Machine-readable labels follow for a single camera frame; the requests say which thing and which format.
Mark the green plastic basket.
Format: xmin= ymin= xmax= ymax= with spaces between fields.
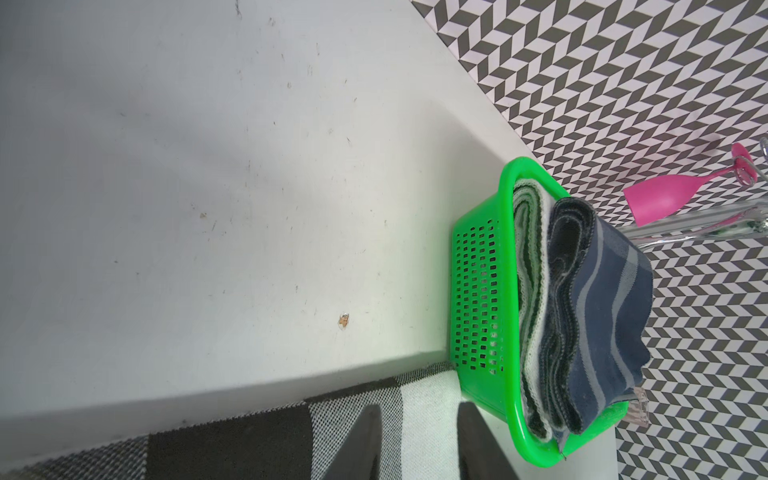
xmin=449 ymin=157 xmax=629 ymax=468

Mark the grey black checked scarf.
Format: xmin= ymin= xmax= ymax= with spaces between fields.
xmin=1 ymin=363 xmax=462 ymax=479

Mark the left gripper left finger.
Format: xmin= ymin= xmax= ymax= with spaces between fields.
xmin=324 ymin=405 xmax=383 ymax=480

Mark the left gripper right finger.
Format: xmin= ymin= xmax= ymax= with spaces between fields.
xmin=457 ymin=402 xmax=519 ymax=480

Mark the pink plastic wine glass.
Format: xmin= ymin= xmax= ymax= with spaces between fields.
xmin=623 ymin=143 xmax=759 ymax=227

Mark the pink transparent cup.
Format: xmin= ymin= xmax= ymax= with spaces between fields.
xmin=622 ymin=387 xmax=651 ymax=428

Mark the navy striped scarf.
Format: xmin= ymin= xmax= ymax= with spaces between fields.
xmin=539 ymin=197 xmax=654 ymax=450

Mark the smiley black white scarf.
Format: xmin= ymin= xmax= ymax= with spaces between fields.
xmin=513 ymin=179 xmax=554 ymax=442

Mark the chrome glass holder stand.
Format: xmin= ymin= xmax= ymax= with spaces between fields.
xmin=622 ymin=159 xmax=767 ymax=251

